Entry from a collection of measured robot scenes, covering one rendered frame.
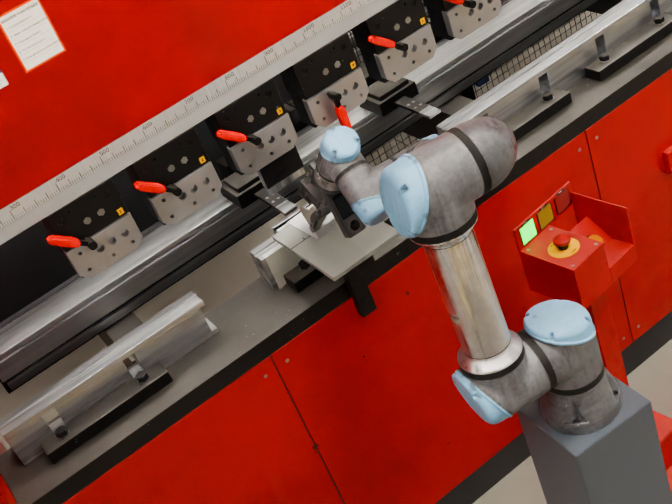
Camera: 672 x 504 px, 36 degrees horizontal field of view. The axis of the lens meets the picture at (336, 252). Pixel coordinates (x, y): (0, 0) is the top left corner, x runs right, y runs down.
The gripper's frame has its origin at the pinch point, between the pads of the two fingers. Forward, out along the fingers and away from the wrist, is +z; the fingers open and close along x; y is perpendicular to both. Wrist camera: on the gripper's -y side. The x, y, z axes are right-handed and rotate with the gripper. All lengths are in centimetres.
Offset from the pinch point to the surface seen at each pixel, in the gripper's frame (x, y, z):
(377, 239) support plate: -2.7, -11.8, -9.2
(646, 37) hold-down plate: -102, -9, 6
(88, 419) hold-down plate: 65, 0, 13
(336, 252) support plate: 5.0, -7.9, -5.9
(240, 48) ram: -0.5, 33.1, -27.7
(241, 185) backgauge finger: 3.2, 24.9, 17.7
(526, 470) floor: -23, -72, 71
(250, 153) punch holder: 6.9, 19.2, -11.6
